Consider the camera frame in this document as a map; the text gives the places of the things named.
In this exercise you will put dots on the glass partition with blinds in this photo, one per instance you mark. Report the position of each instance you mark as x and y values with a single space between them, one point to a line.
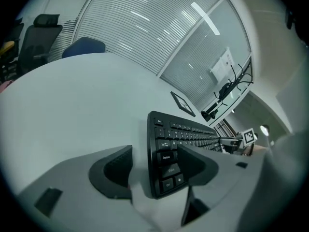
157 28

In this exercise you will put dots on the black coat rack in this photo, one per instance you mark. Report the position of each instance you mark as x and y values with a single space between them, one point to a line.
227 88

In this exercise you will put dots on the black mesh office chair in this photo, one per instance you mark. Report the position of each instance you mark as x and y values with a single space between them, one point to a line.
12 66
38 42

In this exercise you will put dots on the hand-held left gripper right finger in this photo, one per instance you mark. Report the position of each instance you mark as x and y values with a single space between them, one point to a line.
229 178

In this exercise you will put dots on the pink paper sheet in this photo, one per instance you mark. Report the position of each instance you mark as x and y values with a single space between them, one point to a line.
6 87

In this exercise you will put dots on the black head-mounted camera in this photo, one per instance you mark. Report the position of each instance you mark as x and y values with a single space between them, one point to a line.
290 19

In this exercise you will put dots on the blue chair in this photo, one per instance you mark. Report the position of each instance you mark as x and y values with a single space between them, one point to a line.
83 47

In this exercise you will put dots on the person's right forearm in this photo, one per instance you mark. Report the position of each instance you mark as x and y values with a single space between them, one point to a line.
258 150

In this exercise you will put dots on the black keyboard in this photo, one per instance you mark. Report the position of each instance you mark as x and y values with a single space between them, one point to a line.
169 139

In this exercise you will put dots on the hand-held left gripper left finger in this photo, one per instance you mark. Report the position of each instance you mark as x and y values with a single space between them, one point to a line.
72 178

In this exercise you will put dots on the white paper notices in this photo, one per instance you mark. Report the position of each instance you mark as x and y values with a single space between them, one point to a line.
223 65

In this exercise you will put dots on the black pendant lamp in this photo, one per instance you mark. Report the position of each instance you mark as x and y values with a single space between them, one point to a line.
264 129

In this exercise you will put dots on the black framed deer picture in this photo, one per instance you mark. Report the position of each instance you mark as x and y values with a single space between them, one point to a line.
183 104

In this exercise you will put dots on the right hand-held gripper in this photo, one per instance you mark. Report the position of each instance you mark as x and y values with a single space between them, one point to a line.
249 136

